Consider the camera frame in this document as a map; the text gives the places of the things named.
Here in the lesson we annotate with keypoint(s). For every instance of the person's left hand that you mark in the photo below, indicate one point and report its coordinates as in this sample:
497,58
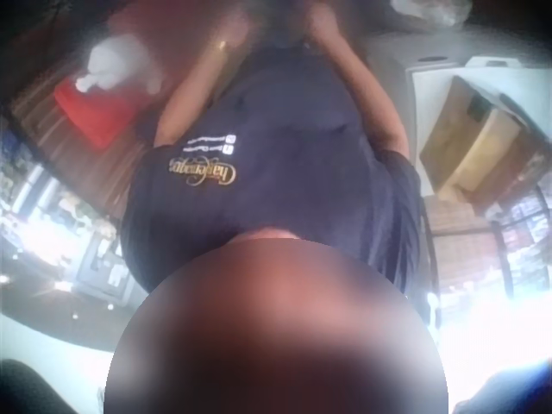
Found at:
233,26

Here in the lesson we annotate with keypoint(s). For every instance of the person's right hand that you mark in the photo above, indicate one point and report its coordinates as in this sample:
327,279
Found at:
321,21

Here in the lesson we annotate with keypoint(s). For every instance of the clear plastic bag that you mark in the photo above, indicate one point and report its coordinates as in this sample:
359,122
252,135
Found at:
429,10

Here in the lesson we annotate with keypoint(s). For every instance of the red box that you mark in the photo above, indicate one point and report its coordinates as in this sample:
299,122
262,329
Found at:
97,110

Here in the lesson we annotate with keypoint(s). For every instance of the brown cardboard box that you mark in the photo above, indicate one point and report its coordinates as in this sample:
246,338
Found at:
472,142

